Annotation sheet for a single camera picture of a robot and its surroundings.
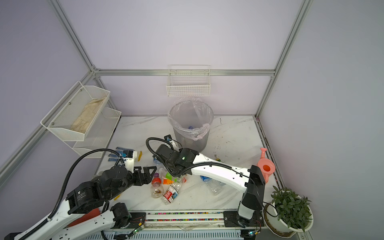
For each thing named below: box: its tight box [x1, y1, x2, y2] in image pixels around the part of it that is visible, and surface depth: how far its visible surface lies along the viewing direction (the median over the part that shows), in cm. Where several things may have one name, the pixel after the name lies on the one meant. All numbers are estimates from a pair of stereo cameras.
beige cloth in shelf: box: [70, 96, 106, 134], surface depth 81 cm
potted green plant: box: [263, 185, 314, 238], surface depth 63 cm
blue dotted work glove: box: [108, 147, 135, 162], surface depth 58 cm
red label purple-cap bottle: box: [150, 172, 164, 199], surface depth 84 cm
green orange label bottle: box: [162, 171, 178, 185], surface depth 85 cm
